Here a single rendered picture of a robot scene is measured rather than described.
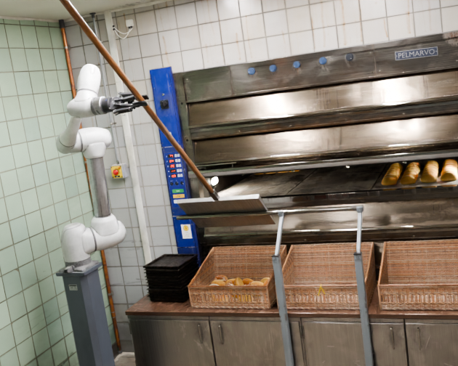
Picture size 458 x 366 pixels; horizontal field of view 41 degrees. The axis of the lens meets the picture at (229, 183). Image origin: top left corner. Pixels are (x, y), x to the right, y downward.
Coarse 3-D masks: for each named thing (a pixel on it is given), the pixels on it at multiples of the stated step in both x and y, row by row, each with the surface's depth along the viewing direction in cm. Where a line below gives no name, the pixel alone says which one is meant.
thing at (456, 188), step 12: (324, 192) 406; (336, 192) 401; (348, 192) 395; (360, 192) 392; (372, 192) 390; (384, 192) 387; (396, 192) 384; (408, 192) 382; (420, 192) 379; (432, 192) 377; (444, 192) 374
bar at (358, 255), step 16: (304, 208) 370; (320, 208) 365; (336, 208) 362; (352, 208) 358; (272, 256) 357; (288, 320) 366; (368, 320) 346; (288, 336) 364; (368, 336) 347; (288, 352) 366; (368, 352) 348
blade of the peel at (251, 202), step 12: (180, 204) 387; (192, 204) 385; (204, 204) 383; (216, 204) 381; (228, 204) 379; (240, 204) 377; (252, 204) 375; (264, 204) 376; (240, 216) 392; (252, 216) 390; (264, 216) 388
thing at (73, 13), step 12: (60, 0) 242; (72, 12) 247; (84, 24) 254; (96, 36) 261; (108, 60) 271; (120, 72) 278; (132, 84) 287; (144, 108) 300; (156, 120) 308; (168, 132) 318; (192, 168) 346; (204, 180) 358
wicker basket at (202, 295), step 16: (208, 256) 424; (224, 256) 431; (240, 256) 426; (256, 256) 422; (208, 272) 424; (224, 272) 430; (240, 272) 426; (256, 272) 421; (272, 272) 386; (192, 288) 394; (208, 288) 390; (224, 288) 385; (240, 288) 381; (256, 288) 377; (272, 288) 383; (192, 304) 396; (208, 304) 392; (224, 304) 388; (240, 304) 383; (256, 304) 379; (272, 304) 380
